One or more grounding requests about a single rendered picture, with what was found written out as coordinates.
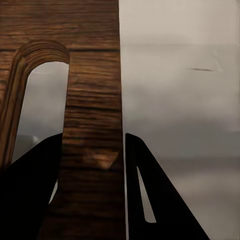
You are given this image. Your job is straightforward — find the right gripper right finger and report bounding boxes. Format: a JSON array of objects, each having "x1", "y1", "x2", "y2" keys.
[{"x1": 125, "y1": 133, "x2": 210, "y2": 240}]

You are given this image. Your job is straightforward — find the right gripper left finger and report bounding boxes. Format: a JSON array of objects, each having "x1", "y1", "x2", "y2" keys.
[{"x1": 0, "y1": 133, "x2": 63, "y2": 240}]

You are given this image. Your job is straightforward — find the cutting board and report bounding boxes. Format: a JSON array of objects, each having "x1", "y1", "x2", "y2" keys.
[{"x1": 0, "y1": 0, "x2": 126, "y2": 240}]

